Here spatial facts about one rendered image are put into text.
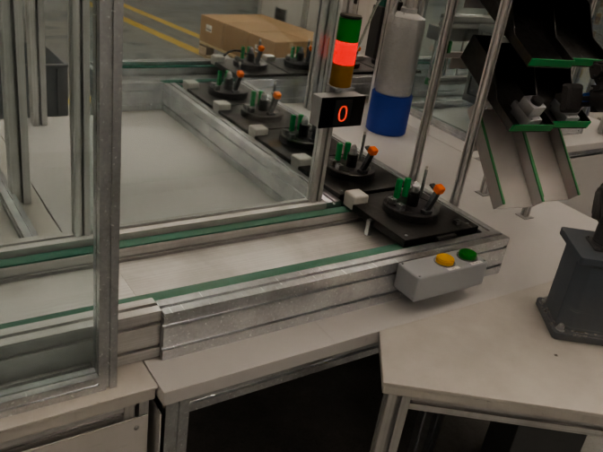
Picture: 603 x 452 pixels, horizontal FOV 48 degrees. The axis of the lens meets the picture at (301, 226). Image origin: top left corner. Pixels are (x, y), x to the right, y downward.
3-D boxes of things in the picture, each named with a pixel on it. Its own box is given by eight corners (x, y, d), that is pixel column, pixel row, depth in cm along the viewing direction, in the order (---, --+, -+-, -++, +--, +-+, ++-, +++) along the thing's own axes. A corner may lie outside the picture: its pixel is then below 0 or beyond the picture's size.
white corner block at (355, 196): (366, 210, 169) (370, 195, 167) (352, 212, 167) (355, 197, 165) (355, 202, 173) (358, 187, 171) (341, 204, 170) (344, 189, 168)
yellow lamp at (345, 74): (354, 88, 152) (358, 66, 150) (336, 88, 149) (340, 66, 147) (342, 82, 156) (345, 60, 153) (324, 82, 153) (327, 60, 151)
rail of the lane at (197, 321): (499, 273, 168) (511, 234, 163) (161, 360, 120) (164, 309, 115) (483, 262, 172) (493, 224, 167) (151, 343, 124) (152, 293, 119)
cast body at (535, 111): (536, 128, 167) (552, 107, 162) (523, 130, 165) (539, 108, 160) (517, 105, 171) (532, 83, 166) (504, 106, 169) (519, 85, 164)
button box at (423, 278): (482, 284, 153) (489, 260, 150) (413, 302, 142) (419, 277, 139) (460, 269, 158) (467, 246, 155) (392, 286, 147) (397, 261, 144)
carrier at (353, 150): (409, 191, 184) (418, 148, 179) (338, 202, 171) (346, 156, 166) (356, 159, 201) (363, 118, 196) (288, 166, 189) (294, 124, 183)
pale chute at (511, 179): (533, 206, 176) (545, 201, 172) (493, 209, 171) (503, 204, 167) (505, 109, 183) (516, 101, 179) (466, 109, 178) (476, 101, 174)
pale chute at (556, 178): (568, 200, 184) (581, 195, 180) (531, 202, 179) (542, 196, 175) (541, 107, 191) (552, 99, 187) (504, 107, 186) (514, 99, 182)
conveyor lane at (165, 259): (467, 264, 170) (477, 229, 165) (149, 341, 125) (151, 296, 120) (395, 215, 190) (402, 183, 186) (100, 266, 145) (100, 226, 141)
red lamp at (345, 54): (359, 65, 150) (362, 43, 148) (340, 65, 147) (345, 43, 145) (345, 60, 153) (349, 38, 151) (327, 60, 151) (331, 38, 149)
